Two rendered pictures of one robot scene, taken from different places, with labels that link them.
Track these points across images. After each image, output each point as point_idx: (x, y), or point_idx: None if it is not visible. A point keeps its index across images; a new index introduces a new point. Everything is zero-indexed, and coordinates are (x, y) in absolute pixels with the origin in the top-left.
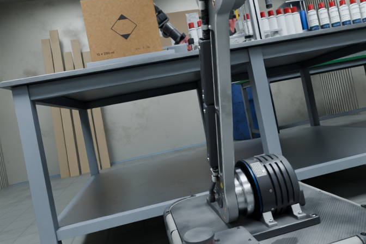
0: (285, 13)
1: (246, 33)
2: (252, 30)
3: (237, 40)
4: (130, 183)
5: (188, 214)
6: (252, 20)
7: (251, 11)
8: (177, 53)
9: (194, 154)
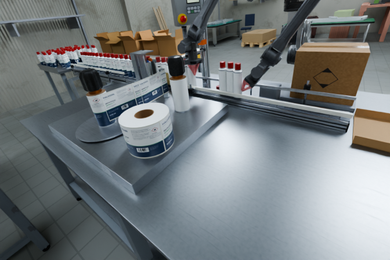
0: (165, 61)
1: (200, 76)
2: (207, 73)
3: (148, 86)
4: None
5: None
6: (209, 66)
7: (208, 58)
8: (290, 83)
9: None
